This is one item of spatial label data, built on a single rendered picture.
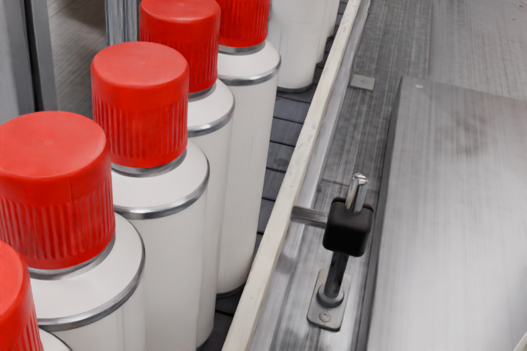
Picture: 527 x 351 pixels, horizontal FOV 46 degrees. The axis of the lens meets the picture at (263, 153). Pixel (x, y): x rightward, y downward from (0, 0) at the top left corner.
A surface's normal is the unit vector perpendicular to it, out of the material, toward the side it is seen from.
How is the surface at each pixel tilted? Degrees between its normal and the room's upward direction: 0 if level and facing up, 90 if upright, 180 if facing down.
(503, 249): 0
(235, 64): 42
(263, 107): 90
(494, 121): 0
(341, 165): 0
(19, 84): 90
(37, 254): 90
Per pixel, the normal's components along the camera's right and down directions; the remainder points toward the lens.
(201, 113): 0.46, -0.24
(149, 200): 0.22, -0.15
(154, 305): 0.34, 0.59
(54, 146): 0.07, -0.82
